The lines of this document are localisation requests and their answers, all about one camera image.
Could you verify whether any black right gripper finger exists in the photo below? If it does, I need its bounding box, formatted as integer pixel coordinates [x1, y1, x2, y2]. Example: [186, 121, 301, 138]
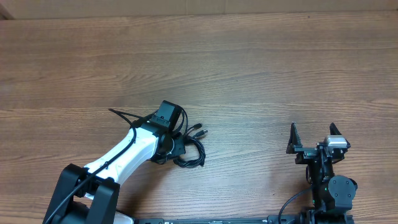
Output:
[329, 123, 351, 148]
[286, 122, 302, 154]

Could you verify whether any black usb cable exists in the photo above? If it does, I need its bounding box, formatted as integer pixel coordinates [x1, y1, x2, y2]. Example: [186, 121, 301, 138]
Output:
[172, 123, 209, 169]

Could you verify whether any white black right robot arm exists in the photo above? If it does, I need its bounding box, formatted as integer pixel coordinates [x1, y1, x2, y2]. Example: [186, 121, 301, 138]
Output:
[277, 123, 358, 224]

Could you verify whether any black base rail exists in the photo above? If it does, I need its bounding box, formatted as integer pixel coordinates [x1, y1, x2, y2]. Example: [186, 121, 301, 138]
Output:
[133, 213, 355, 224]

